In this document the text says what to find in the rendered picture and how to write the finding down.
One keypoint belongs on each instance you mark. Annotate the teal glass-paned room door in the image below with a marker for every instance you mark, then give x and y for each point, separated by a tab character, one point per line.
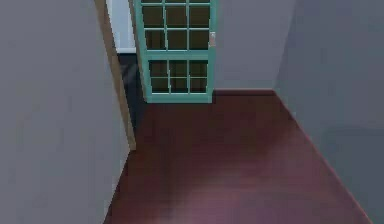
178	55

